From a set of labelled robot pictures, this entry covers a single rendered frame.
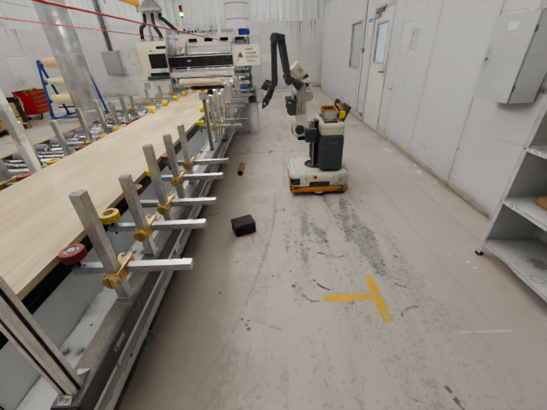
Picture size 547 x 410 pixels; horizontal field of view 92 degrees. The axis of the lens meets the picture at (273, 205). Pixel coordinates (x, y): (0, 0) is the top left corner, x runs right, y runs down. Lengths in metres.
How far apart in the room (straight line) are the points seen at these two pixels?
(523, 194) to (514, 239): 0.40
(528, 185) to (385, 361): 1.58
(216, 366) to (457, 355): 1.33
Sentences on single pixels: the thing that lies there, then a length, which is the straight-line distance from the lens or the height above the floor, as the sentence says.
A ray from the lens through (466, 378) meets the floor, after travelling 1.89.
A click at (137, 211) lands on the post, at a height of 0.94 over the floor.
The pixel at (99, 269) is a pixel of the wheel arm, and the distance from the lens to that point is 1.18.
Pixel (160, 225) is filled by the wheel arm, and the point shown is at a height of 0.84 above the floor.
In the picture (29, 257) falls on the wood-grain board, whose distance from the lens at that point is 1.27.
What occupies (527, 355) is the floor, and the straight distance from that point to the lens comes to 2.15.
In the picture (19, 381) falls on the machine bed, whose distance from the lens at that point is 1.20.
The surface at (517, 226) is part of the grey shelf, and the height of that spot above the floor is 0.25.
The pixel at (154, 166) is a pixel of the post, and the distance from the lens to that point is 1.38.
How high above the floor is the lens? 1.49
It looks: 30 degrees down
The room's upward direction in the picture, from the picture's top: 3 degrees counter-clockwise
